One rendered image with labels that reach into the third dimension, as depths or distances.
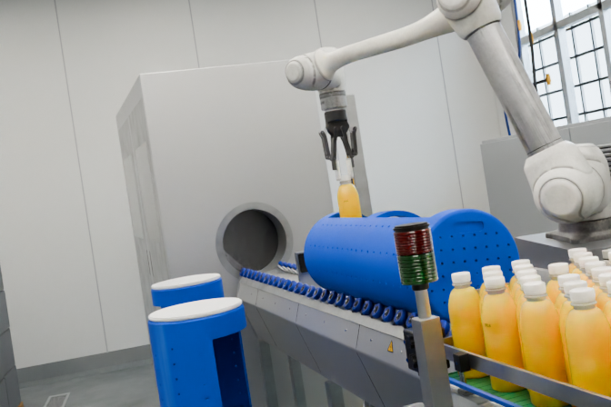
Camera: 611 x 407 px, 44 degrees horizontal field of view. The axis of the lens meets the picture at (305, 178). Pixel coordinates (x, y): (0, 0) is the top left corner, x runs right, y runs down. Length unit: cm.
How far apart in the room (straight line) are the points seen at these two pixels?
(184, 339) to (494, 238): 89
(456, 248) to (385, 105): 538
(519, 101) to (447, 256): 52
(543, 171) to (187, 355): 109
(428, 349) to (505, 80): 102
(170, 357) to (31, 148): 484
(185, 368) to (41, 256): 477
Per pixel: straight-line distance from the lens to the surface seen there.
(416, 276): 127
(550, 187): 204
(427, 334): 130
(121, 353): 691
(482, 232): 189
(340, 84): 253
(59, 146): 686
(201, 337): 216
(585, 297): 130
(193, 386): 219
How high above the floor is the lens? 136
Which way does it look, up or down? level
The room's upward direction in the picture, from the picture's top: 9 degrees counter-clockwise
